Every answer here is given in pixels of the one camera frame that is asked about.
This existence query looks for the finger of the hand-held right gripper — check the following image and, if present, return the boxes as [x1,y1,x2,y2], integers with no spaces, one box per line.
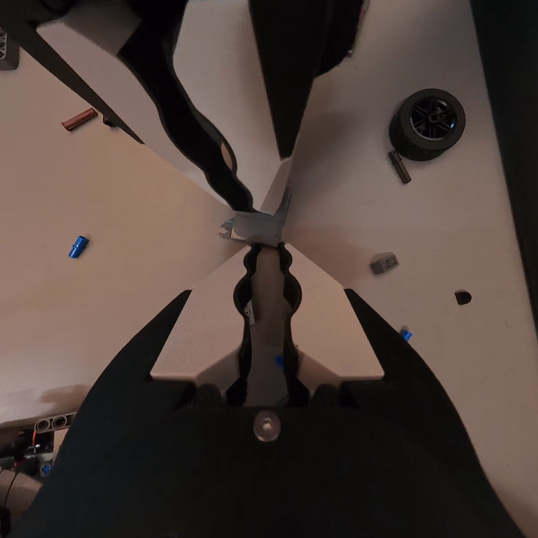
[171,0,293,212]
[36,0,256,212]

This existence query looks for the black lego wheel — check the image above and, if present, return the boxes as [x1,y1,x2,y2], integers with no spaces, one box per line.
[388,88,466,161]

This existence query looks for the grey lego car model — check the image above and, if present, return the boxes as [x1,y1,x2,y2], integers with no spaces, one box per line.
[0,412,78,518]

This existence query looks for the grey lego slope brick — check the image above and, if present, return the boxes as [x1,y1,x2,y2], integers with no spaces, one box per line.
[370,253,400,276]

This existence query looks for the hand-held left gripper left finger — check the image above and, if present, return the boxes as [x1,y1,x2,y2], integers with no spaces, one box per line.
[149,244,262,407]

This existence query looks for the grey lego tile assembly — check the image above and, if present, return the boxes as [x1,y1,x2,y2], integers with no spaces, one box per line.
[218,191,291,248]

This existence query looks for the dark grey lego axle pin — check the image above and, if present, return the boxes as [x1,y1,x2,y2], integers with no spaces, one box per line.
[388,150,412,184]

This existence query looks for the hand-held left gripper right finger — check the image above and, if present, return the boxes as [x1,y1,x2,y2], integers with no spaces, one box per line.
[277,242,386,407]

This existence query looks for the brown lego axle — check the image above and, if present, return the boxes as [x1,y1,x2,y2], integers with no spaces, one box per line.
[61,107,99,132]

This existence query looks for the grey bent technic beam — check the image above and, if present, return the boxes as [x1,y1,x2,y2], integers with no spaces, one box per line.
[0,27,21,71]

